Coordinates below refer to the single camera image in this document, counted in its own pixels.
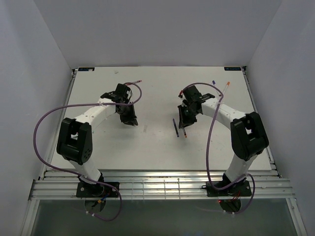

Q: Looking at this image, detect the left blue corner label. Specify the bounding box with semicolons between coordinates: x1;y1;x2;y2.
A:
78;67;95;72

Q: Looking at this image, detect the right blue corner label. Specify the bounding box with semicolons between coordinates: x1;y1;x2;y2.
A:
224;66;242;71

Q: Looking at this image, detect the blue corner label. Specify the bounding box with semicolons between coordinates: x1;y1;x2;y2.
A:
78;67;95;72
224;66;242;71

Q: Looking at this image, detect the aluminium rail frame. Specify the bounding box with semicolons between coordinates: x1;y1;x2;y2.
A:
29;66;296;202

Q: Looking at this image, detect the red gel pen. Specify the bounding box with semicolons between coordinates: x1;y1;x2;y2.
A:
124;80;142;86

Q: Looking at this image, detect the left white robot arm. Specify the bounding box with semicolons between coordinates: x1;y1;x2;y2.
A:
57;84;138;197

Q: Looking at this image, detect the blue capped white marker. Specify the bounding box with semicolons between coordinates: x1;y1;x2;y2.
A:
212;80;221;97

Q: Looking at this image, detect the purple gel pen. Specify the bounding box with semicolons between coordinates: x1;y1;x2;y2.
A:
172;118;179;137

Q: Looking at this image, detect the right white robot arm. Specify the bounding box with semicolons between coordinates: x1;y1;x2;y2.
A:
178;83;269;195

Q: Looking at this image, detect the orange capped white marker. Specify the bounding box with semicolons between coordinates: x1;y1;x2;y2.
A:
222;81;230;94

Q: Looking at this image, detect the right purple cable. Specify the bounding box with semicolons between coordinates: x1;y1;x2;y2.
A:
182;82;254;215

